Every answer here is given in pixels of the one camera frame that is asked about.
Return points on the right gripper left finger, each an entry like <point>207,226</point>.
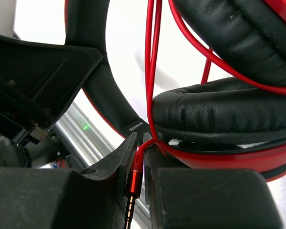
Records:
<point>63,198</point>

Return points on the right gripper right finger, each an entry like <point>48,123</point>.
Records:
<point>184,198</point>

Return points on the red black headphones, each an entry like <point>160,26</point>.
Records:
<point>229,123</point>

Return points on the aluminium rail frame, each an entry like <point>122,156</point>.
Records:
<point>89,135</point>

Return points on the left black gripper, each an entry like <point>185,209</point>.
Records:
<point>37,85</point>

